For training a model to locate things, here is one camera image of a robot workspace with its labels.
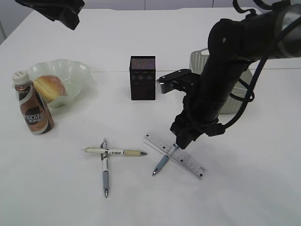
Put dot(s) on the green plastic woven basket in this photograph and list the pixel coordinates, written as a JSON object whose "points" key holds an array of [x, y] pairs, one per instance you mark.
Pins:
{"points": [[197, 62]]}

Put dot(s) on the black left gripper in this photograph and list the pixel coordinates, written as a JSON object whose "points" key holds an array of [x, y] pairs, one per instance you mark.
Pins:
{"points": [[64, 11]]}

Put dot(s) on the blue clip pen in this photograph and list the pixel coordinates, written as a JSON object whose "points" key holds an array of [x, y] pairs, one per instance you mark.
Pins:
{"points": [[165, 159]]}

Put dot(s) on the green wavy glass plate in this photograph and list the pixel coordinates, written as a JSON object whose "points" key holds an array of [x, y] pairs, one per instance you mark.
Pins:
{"points": [[74, 75]]}

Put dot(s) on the white grey-grip pen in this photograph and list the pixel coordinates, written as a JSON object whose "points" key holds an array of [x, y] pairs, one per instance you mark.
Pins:
{"points": [[105, 165]]}

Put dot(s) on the brown coffee bottle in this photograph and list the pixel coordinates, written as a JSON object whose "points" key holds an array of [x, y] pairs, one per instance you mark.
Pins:
{"points": [[32, 106]]}

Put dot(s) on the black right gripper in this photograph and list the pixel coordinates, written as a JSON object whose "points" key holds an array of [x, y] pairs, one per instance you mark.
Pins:
{"points": [[186, 132]]}

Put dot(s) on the golden bread roll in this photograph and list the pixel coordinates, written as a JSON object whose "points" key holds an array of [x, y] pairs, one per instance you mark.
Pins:
{"points": [[50, 87]]}

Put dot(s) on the clear plastic ruler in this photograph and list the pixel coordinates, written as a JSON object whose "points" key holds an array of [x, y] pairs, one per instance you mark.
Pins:
{"points": [[180, 157]]}

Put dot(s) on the black mesh pen holder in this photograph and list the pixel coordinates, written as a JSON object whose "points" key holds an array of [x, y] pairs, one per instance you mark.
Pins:
{"points": [[142, 73]]}

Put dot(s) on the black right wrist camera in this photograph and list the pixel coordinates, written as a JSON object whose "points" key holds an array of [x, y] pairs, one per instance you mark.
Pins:
{"points": [[181, 80]]}

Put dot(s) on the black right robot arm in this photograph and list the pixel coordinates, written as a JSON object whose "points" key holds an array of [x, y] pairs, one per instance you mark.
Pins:
{"points": [[233, 46]]}

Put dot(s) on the white beige-grip pen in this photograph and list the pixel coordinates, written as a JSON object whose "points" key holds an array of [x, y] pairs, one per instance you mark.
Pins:
{"points": [[97, 150]]}

